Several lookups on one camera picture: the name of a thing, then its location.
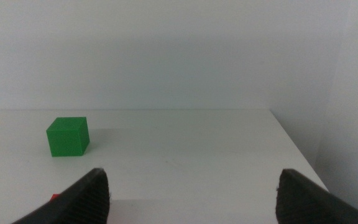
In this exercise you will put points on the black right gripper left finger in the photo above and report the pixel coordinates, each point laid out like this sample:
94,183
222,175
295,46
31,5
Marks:
85,202

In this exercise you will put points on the red cube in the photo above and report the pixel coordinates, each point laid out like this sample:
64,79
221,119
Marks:
54,197

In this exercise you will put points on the green cube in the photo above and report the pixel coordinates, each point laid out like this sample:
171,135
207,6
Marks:
67,138

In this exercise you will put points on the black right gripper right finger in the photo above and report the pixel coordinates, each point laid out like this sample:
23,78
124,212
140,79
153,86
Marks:
303,205

